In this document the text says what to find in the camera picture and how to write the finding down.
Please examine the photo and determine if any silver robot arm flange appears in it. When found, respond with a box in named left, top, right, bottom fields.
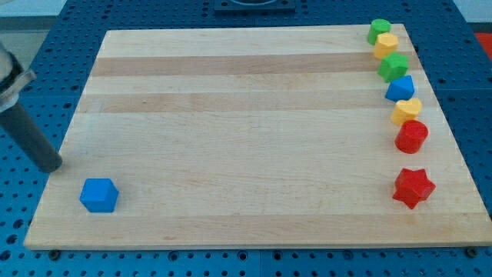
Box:
left=1, top=44, right=36, bottom=112

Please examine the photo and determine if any blue cube block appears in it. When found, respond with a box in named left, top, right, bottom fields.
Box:
left=79, top=178, right=119, bottom=213

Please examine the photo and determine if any green star block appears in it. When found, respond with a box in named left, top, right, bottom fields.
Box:
left=377, top=52, right=409, bottom=83

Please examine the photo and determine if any red star block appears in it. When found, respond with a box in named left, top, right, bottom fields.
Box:
left=392, top=168, right=436, bottom=209

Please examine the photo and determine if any wooden board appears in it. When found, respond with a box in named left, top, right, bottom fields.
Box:
left=24, top=24, right=491, bottom=250

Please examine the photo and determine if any yellow heart block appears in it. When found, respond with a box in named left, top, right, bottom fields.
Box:
left=391, top=98, right=423, bottom=126

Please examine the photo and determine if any blue pentagon block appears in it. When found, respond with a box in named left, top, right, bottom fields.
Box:
left=384, top=75, right=415, bottom=102

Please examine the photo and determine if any red cylinder block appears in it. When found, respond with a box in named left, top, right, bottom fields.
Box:
left=394, top=120, right=429, bottom=154

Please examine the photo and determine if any yellow hexagon block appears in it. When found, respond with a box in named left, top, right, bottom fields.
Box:
left=374, top=32, right=399, bottom=60

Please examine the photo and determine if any green cylinder block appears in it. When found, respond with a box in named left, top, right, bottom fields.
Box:
left=367, top=18, right=391, bottom=45

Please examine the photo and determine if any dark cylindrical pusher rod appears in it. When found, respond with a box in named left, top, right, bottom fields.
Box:
left=1, top=102, right=62, bottom=173

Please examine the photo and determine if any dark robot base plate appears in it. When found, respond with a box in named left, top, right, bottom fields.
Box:
left=213, top=0, right=297, bottom=14

